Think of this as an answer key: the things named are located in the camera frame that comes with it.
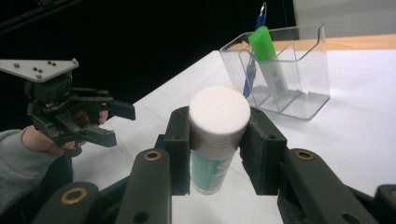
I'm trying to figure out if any white green glue stick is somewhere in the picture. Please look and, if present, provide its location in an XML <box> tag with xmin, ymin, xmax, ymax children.
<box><xmin>189</xmin><ymin>85</ymin><xmax>252</xmax><ymax>196</ymax></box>

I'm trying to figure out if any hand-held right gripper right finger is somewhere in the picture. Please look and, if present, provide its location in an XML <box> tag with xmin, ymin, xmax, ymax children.
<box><xmin>239</xmin><ymin>106</ymin><xmax>372</xmax><ymax>224</ymax></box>

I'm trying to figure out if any green highlighter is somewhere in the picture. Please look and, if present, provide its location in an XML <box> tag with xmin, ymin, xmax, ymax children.
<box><xmin>247</xmin><ymin>25</ymin><xmax>290</xmax><ymax>95</ymax></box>

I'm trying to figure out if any blue pen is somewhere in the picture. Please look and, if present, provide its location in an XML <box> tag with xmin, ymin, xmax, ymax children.
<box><xmin>242</xmin><ymin>2</ymin><xmax>268</xmax><ymax>99</ymax></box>

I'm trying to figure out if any clear plastic organizer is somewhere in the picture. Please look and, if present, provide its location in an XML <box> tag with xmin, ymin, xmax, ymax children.
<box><xmin>219</xmin><ymin>23</ymin><xmax>331</xmax><ymax>121</ymax></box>

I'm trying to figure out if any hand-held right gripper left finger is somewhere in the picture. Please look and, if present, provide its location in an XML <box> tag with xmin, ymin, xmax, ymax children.
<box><xmin>115</xmin><ymin>105</ymin><xmax>191</xmax><ymax>224</ymax></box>

